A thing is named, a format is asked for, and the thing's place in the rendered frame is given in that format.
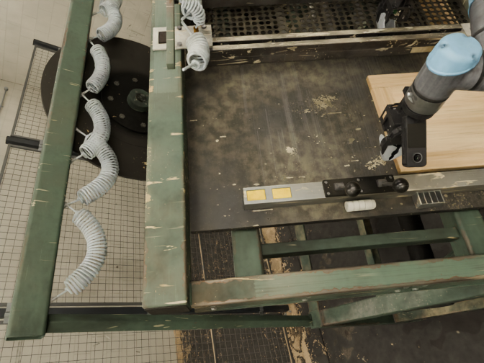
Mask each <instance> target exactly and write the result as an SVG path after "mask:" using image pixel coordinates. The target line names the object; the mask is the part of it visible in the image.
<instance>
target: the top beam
mask: <svg viewBox="0 0 484 363"><path fill-rule="evenodd" d="M181 5H182V3H178V4H175V5H174V20H175V27H177V26H183V24H182V23H181V18H182V17H183V16H184V15H183V14H182V11H181ZM154 27H166V0H152V12H151V56H150V78H149V101H148V145H147V168H146V191H145V234H144V257H143V301H142V307H143V309H144V311H146V312H148V313H150V314H151V315H162V314H169V313H183V312H189V311H190V310H191V309H192V308H191V305H190V300H189V283H190V280H191V281H192V274H191V249H190V224H189V177H188V152H187V103H186V79H185V71H183V70H182V69H183V68H184V67H185V54H184V49H179V50H175V69H169V70H168V69H167V66H166V50H155V51H153V28H154Z"/></svg>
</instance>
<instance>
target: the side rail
mask: <svg viewBox="0 0 484 363"><path fill-rule="evenodd" d="M190 283H192V305H191V308H194V311H195V313H205V312H212V311H220V310H234V309H241V308H255V307H263V306H270V305H285V304H293V303H306V302H314V301H321V300H335V299H343V298H350V297H364V296H372V295H386V294H394V293H402V292H415V291H423V290H437V289H444V288H452V287H466V286H474V285H482V284H484V254H476V255H468V256H453V257H445V258H437V259H422V260H414V261H399V262H391V263H384V264H368V265H361V266H346V267H338V268H330V269H315V270H307V271H299V272H285V273H276V274H262V275H254V276H245V277H231V278H223V279H208V280H200V281H192V282H190Z"/></svg>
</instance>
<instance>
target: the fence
mask: <svg viewBox="0 0 484 363"><path fill-rule="evenodd" d="M393 177H394V179H397V178H404V179H407V180H408V182H409V188H408V190H407V191H406V192H404V193H398V192H385V193H376V194H359V195H357V196H356V197H350V196H340V197H325V194H324V190H323V185H322V182H321V181H320V182H311V183H302V184H284V185H274V186H265V187H248V188H243V207H244V210H254V209H263V208H272V207H289V206H298V205H314V204H323V203H332V202H345V201H352V200H368V199H371V200H375V199H384V198H393V197H410V196H413V195H414V194H415V193H416V192H427V191H436V190H441V193H442V194H444V193H453V192H469V191H478V190H484V169H473V170H464V171H446V172H436V173H427V174H410V175H400V176H393ZM280 188H290V191H291V196H292V197H288V198H279V199H273V194H272V189H280ZM263 189H264V190H265V195H266V199H265V200H254V201H248V200H247V194H246V192H247V191H254V190H263Z"/></svg>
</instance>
